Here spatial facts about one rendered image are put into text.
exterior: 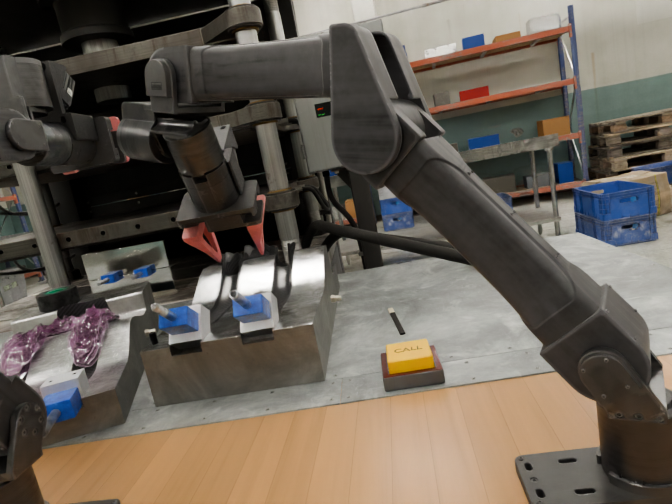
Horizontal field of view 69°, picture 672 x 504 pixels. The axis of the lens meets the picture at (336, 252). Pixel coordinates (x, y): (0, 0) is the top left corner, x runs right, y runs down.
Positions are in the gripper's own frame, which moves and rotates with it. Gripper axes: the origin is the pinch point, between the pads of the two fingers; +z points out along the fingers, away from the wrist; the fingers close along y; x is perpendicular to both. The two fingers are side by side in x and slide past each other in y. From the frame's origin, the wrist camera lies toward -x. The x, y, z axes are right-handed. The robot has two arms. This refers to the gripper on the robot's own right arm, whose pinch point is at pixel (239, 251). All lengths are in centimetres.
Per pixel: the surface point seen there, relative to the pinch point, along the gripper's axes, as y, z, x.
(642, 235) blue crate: -221, 240, -230
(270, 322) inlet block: -2.2, 9.1, 6.0
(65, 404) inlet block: 24.9, 7.7, 15.6
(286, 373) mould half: -3.1, 15.4, 10.5
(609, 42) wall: -359, 238, -587
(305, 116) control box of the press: -5, 22, -86
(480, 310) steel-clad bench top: -35.1, 26.2, -4.2
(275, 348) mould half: -2.3, 11.9, 8.5
